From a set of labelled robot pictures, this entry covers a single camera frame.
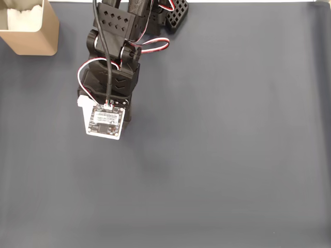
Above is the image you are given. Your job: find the beige box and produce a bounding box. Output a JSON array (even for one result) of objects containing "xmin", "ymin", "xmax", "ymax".
[{"xmin": 0, "ymin": 0, "xmax": 61, "ymax": 56}]

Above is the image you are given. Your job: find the grey table mat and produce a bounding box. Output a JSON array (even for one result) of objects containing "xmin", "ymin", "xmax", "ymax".
[{"xmin": 0, "ymin": 2, "xmax": 331, "ymax": 248}]

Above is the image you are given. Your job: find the white foam padding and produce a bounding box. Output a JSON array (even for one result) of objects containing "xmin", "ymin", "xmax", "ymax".
[{"xmin": 7, "ymin": 5, "xmax": 43, "ymax": 33}]

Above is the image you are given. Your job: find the white camera circuit board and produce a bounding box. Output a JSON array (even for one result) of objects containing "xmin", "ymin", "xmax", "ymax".
[{"xmin": 77, "ymin": 95, "xmax": 126, "ymax": 141}]

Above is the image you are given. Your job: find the black camera cable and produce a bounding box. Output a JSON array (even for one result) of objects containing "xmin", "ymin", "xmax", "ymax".
[{"xmin": 92, "ymin": 0, "xmax": 115, "ymax": 105}]

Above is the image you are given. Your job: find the red white servo wire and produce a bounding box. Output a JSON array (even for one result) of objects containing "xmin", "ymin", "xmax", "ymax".
[
  {"xmin": 123, "ymin": 0, "xmax": 171, "ymax": 55},
  {"xmin": 157, "ymin": 0, "xmax": 176, "ymax": 12}
]

